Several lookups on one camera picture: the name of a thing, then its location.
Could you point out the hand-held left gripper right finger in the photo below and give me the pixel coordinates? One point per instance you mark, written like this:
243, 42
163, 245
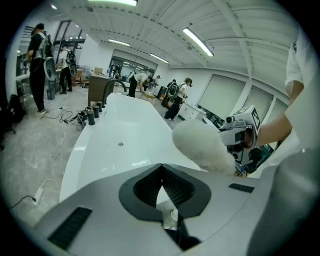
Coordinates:
220, 205

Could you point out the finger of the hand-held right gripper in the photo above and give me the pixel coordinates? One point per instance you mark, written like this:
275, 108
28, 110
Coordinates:
232, 136

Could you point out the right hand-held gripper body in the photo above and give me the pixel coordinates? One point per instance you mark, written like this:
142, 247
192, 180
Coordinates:
253, 120

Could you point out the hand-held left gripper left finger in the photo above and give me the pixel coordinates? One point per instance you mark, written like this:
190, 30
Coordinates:
100, 212

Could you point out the white fluffy cleaning mitt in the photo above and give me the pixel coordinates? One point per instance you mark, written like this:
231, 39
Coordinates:
200, 142

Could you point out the white bathtub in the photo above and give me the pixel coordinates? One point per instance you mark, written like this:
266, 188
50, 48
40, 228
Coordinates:
130, 125

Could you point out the person's right forearm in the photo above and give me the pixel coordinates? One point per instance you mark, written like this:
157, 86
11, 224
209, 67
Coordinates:
275, 130

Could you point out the person's right hand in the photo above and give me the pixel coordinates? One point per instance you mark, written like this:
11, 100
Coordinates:
248, 140

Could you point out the white roller blind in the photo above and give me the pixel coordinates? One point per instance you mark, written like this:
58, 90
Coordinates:
222, 97
258, 102
278, 108

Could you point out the white cabinet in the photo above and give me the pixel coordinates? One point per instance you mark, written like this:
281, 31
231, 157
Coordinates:
190, 113

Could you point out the white power strip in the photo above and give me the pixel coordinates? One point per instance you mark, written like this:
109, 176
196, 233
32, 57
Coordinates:
38, 195

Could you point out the person's white shirt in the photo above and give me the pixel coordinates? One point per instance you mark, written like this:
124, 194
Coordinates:
305, 62

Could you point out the low wooden table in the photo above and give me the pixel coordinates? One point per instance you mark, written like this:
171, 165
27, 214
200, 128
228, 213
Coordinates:
147, 95

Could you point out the ceiling tube light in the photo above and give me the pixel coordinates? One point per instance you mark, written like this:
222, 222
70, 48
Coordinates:
158, 58
197, 41
112, 2
118, 42

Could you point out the black curved faucet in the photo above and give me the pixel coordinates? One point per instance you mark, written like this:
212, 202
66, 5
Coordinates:
105, 96

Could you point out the large glass window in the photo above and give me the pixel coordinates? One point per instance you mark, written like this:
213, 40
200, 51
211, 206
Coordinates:
140, 62

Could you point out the brown wooden cabinet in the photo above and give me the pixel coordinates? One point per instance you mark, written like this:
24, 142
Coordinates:
96, 87

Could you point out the dark green bin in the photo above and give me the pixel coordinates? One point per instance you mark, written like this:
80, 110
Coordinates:
51, 94

